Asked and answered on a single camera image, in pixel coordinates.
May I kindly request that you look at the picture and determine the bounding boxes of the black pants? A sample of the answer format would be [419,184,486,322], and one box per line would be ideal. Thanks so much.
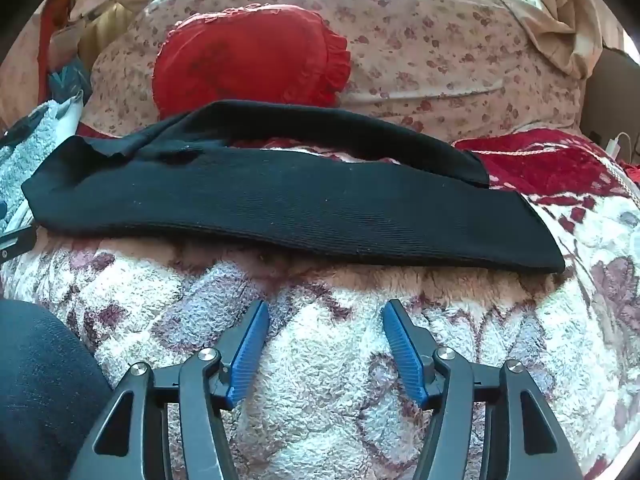
[23,101,565,273]

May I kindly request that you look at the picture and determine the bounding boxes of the grey fluffy towel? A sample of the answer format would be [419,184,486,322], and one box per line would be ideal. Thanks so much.
[1,91,84,233]

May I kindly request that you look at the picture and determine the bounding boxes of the red and white plush blanket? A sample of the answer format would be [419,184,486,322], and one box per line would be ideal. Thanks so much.
[1,130,639,479]

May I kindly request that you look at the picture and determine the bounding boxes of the red heart-shaped ruffled pillow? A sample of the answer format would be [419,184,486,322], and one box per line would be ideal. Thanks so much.
[152,4,350,118]

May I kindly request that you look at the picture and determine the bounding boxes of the floral beige quilt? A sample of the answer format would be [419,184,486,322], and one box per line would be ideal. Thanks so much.
[82,0,582,141]

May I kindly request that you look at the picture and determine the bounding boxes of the beige curtain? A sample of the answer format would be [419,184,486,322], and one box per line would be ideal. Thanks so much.
[501,0,624,80]

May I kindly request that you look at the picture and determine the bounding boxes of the white charger with cable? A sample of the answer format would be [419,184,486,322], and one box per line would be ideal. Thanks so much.
[605,131,634,159]

